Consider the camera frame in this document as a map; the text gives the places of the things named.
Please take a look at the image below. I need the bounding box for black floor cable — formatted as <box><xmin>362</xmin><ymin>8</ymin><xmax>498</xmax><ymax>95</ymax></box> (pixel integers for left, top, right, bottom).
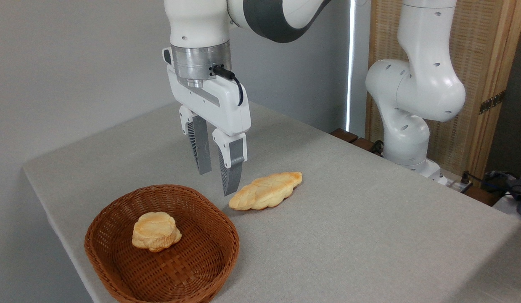
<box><xmin>460</xmin><ymin>170</ymin><xmax>521</xmax><ymax>199</ymax></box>

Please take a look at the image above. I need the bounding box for dark metal screen hinge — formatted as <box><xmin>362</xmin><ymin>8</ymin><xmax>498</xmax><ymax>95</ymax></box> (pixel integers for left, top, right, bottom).
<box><xmin>479</xmin><ymin>90</ymin><xmax>506</xmax><ymax>115</ymax></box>

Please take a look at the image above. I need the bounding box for long braided bread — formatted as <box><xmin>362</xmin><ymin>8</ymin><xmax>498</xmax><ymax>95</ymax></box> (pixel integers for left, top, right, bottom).
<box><xmin>228</xmin><ymin>171</ymin><xmax>304</xmax><ymax>211</ymax></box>

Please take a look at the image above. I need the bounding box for white power strip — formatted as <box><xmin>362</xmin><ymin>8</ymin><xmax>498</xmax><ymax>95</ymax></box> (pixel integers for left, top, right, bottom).
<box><xmin>436</xmin><ymin>173</ymin><xmax>473</xmax><ymax>193</ymax></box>

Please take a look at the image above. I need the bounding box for brown wicker basket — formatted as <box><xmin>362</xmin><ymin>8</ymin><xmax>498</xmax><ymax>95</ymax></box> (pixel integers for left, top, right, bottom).
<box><xmin>84</xmin><ymin>184</ymin><xmax>241</xmax><ymax>303</ymax></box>

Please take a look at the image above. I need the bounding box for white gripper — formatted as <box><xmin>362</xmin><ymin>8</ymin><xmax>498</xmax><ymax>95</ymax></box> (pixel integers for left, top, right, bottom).
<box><xmin>162</xmin><ymin>47</ymin><xmax>252</xmax><ymax>197</ymax></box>

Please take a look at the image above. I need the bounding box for dark brown wooden slat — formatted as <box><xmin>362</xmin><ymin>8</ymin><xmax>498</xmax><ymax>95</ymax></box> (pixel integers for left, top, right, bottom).
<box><xmin>330</xmin><ymin>128</ymin><xmax>359</xmax><ymax>144</ymax></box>
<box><xmin>352</xmin><ymin>137</ymin><xmax>383</xmax><ymax>157</ymax></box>

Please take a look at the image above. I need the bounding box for round golden bread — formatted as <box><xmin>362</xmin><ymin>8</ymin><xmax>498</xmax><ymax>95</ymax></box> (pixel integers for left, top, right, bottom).
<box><xmin>131</xmin><ymin>211</ymin><xmax>183</xmax><ymax>253</ymax></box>

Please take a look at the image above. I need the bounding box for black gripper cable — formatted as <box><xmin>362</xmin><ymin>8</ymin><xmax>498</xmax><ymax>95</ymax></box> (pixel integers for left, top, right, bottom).
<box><xmin>210</xmin><ymin>64</ymin><xmax>245</xmax><ymax>107</ymax></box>

